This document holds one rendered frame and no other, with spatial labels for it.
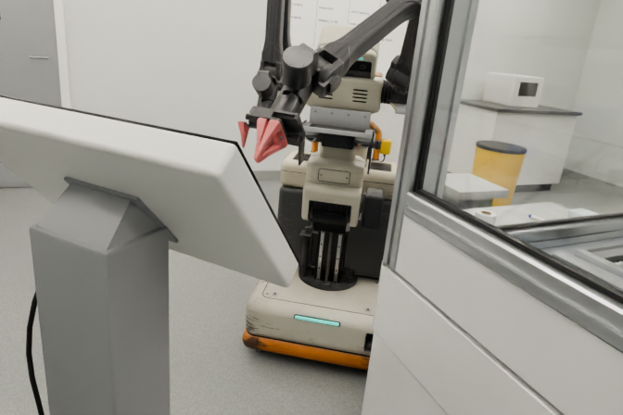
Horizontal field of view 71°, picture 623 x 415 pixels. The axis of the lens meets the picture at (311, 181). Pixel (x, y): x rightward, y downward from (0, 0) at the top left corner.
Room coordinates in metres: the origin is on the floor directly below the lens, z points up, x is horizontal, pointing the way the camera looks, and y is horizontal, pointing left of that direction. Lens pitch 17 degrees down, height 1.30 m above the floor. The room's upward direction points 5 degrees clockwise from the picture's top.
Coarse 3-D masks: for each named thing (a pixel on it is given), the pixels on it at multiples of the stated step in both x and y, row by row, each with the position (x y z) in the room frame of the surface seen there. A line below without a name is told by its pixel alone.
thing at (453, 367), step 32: (384, 288) 0.71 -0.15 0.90; (384, 320) 0.69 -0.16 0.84; (416, 320) 0.62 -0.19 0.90; (448, 320) 0.57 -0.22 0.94; (416, 352) 0.61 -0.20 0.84; (448, 352) 0.55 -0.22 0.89; (480, 352) 0.50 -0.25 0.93; (448, 384) 0.54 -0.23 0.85; (480, 384) 0.49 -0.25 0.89; (512, 384) 0.45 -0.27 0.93
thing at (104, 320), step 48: (48, 240) 0.56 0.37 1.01; (144, 240) 0.58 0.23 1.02; (48, 288) 0.56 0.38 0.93; (96, 288) 0.52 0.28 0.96; (144, 288) 0.57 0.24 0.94; (48, 336) 0.57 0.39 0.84; (96, 336) 0.52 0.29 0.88; (144, 336) 0.57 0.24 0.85; (48, 384) 0.57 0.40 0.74; (96, 384) 0.53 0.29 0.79; (144, 384) 0.57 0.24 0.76
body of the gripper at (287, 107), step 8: (280, 96) 0.85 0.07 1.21; (288, 96) 0.85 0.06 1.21; (296, 96) 0.85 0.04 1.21; (280, 104) 0.83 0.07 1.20; (288, 104) 0.83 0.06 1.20; (296, 104) 0.84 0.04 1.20; (280, 112) 0.81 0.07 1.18; (288, 112) 0.80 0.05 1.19; (296, 112) 0.84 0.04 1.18; (288, 120) 0.80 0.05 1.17; (296, 120) 0.79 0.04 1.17; (288, 128) 0.83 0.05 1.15; (296, 128) 0.82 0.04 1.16; (304, 136) 0.83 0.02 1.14
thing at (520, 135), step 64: (512, 0) 0.58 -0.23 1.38; (576, 0) 0.51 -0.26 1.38; (448, 64) 0.67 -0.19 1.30; (512, 64) 0.57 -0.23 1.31; (576, 64) 0.49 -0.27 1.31; (448, 128) 0.65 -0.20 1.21; (512, 128) 0.55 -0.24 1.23; (576, 128) 0.47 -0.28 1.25; (448, 192) 0.63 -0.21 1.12; (512, 192) 0.53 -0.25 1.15; (576, 192) 0.45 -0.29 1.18; (576, 256) 0.44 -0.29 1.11
